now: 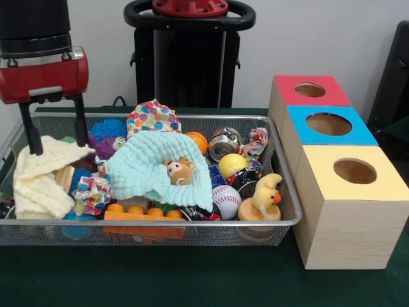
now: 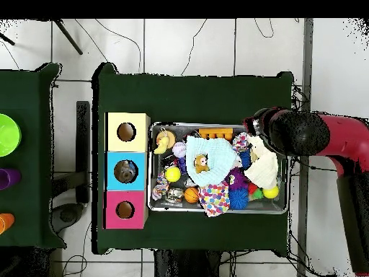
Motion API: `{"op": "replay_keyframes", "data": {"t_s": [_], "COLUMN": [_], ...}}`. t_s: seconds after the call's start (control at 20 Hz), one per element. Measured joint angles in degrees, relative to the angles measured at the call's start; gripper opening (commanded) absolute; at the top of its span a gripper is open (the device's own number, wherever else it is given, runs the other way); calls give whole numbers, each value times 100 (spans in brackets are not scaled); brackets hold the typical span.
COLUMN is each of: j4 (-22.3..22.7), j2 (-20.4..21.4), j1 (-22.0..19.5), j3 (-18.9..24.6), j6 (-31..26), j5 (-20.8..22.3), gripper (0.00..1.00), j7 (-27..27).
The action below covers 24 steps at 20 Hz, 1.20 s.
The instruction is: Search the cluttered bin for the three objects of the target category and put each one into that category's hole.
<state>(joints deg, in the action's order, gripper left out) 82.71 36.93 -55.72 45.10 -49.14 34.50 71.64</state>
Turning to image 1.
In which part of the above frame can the cream knitted cloth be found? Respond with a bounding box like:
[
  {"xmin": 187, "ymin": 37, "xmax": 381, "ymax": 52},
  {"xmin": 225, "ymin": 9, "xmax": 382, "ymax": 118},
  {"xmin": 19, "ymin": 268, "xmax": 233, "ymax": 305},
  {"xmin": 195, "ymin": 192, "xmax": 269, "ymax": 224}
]
[{"xmin": 13, "ymin": 134, "xmax": 96, "ymax": 221}]

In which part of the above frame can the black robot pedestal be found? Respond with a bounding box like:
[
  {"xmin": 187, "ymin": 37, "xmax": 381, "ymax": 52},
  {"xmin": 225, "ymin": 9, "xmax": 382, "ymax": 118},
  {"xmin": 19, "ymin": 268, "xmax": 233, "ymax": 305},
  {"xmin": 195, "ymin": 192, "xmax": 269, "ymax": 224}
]
[{"xmin": 123, "ymin": 0, "xmax": 256, "ymax": 109}]

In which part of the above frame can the crushed silver drink can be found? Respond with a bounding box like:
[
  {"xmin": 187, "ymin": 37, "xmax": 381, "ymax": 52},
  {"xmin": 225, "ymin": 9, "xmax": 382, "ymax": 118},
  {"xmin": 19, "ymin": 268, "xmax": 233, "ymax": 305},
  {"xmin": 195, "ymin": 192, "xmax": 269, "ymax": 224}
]
[{"xmin": 208, "ymin": 127, "xmax": 243, "ymax": 162}]

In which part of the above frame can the yellow tennis ball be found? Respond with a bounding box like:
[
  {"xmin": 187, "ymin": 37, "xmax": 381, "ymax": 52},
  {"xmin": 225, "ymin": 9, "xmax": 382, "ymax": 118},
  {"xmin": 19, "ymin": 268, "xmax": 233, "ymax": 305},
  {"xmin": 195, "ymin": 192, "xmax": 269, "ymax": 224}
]
[{"xmin": 219, "ymin": 153, "xmax": 249, "ymax": 180}]

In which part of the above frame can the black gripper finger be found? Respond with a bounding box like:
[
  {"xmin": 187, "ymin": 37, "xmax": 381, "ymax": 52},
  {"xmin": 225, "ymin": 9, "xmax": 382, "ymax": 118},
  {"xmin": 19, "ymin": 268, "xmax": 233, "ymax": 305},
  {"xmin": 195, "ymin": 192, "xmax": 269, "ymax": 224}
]
[
  {"xmin": 18, "ymin": 101, "xmax": 44, "ymax": 157},
  {"xmin": 72, "ymin": 93, "xmax": 89, "ymax": 148}
]

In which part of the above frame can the wooden three-hole box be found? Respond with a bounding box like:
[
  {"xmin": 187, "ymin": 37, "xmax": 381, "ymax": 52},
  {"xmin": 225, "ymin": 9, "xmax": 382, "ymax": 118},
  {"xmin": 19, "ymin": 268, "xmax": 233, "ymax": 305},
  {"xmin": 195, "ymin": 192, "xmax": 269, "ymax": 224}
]
[{"xmin": 267, "ymin": 75, "xmax": 409, "ymax": 271}]

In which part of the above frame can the polka dot cloth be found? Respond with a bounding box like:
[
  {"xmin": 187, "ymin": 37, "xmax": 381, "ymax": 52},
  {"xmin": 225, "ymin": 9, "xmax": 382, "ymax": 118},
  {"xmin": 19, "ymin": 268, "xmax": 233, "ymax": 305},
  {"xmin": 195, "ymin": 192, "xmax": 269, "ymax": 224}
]
[{"xmin": 126, "ymin": 98, "xmax": 183, "ymax": 134}]

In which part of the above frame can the brown plush toy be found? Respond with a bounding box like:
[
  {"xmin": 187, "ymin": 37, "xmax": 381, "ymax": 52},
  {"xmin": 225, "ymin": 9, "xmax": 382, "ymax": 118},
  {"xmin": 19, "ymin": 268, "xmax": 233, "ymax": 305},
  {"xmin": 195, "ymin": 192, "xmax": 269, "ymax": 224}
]
[{"xmin": 162, "ymin": 155, "xmax": 195, "ymax": 187}]

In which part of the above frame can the mint green cloth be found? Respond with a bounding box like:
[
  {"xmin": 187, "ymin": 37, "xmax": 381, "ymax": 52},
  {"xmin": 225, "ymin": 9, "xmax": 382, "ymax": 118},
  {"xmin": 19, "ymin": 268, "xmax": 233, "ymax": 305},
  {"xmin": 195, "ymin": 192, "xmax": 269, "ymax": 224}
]
[{"xmin": 105, "ymin": 130, "xmax": 214, "ymax": 214}]

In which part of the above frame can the black panel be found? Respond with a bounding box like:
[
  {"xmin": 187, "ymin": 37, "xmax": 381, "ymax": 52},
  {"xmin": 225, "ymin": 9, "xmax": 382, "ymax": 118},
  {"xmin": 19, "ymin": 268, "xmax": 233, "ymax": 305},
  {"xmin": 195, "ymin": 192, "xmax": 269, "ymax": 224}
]
[{"xmin": 366, "ymin": 20, "xmax": 409, "ymax": 129}]

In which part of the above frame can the silver mesh bin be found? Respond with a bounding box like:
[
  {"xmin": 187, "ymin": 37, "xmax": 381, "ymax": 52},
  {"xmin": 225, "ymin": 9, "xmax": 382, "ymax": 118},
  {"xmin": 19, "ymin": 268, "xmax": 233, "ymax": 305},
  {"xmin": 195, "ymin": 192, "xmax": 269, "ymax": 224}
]
[{"xmin": 0, "ymin": 112, "xmax": 304, "ymax": 247}]

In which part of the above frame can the yellow plush duck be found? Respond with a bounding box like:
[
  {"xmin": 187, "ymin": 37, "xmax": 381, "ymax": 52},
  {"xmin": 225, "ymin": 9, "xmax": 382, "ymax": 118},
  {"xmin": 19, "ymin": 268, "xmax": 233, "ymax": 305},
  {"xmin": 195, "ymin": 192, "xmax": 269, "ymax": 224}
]
[{"xmin": 252, "ymin": 173, "xmax": 284, "ymax": 214}]

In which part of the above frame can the purple spiky monster toy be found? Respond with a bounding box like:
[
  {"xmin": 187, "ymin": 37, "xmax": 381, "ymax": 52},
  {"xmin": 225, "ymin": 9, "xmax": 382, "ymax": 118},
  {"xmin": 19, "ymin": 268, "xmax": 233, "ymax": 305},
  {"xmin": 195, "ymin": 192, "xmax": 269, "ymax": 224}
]
[{"xmin": 86, "ymin": 134, "xmax": 127, "ymax": 161}]

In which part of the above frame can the dark green tablecloth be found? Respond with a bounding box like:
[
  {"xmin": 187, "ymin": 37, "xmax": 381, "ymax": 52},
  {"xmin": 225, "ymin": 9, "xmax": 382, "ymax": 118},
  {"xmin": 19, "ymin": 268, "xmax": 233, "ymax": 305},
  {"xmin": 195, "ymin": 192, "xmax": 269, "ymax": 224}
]
[{"xmin": 0, "ymin": 106, "xmax": 409, "ymax": 307}]

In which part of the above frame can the orange building brick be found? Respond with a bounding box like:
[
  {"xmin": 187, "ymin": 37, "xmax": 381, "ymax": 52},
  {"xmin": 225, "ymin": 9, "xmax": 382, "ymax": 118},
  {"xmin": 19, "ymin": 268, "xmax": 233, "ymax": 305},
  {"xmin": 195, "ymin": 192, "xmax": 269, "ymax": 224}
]
[{"xmin": 104, "ymin": 204, "xmax": 187, "ymax": 222}]

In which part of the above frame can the white toy baseball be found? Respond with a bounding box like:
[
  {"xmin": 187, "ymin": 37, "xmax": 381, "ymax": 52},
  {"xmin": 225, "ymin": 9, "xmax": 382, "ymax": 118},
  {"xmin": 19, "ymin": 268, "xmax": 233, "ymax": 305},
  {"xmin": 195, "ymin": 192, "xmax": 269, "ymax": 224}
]
[{"xmin": 212, "ymin": 184, "xmax": 243, "ymax": 221}]

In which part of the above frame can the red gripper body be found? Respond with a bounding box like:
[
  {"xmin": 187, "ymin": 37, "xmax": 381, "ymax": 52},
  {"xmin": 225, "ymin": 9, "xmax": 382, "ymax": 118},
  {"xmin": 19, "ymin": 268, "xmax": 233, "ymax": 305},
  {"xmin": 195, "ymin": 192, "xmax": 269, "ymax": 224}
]
[{"xmin": 0, "ymin": 47, "xmax": 90, "ymax": 106}]

